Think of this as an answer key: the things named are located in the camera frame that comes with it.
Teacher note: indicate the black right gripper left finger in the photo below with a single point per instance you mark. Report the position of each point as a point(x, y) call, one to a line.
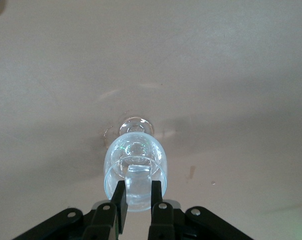
point(100, 222)

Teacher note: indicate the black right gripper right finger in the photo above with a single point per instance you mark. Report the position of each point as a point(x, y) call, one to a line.
point(165, 222)

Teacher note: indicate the clear stemmed wine glass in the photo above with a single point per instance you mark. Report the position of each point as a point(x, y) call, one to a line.
point(135, 147)

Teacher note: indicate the brown table cover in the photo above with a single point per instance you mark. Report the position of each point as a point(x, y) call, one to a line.
point(65, 75)

